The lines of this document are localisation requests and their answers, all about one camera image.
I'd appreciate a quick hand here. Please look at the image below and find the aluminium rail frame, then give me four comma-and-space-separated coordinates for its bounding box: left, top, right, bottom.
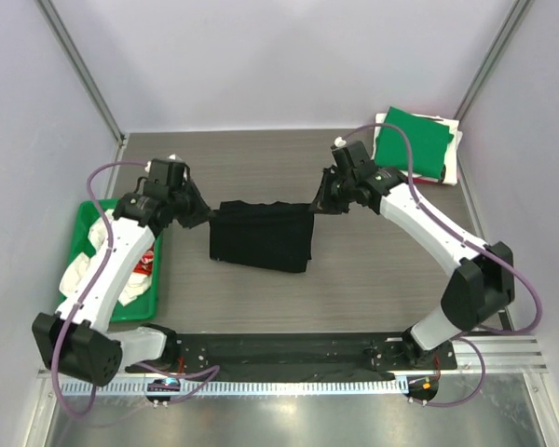
453, 335, 548, 374

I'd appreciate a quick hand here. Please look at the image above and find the aluminium corner post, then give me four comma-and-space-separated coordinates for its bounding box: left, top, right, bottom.
454, 0, 534, 122
35, 0, 125, 147

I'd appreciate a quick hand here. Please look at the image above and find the folded white t shirt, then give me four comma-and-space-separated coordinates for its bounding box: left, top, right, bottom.
372, 107, 463, 185

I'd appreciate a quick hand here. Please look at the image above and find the folded green t shirt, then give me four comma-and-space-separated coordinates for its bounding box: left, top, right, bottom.
373, 107, 454, 181

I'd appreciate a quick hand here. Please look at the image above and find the left aluminium corner post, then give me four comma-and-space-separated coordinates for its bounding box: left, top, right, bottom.
35, 0, 125, 147

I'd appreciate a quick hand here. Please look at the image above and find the right aluminium corner post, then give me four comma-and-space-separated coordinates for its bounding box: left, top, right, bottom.
454, 0, 534, 122

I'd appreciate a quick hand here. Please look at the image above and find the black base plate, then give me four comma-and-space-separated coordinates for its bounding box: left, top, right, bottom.
148, 332, 457, 383

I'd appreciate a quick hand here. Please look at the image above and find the green plastic bin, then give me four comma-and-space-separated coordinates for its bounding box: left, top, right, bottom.
66, 200, 163, 323

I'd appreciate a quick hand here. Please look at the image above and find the slotted cable duct strip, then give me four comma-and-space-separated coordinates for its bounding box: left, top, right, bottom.
60, 377, 409, 397

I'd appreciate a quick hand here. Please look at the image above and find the black t shirt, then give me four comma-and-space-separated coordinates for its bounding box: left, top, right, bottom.
209, 200, 314, 274

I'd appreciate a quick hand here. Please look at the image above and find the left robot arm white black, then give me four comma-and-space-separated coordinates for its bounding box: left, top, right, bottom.
32, 156, 211, 386

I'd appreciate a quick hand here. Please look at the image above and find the white t shirt in bin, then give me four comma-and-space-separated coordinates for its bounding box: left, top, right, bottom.
59, 218, 153, 306

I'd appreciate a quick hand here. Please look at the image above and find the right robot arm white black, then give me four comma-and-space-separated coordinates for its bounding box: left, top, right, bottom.
311, 141, 515, 369

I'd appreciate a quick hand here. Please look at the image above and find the red white patterned t shirt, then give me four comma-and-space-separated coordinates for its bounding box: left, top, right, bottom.
133, 249, 155, 277

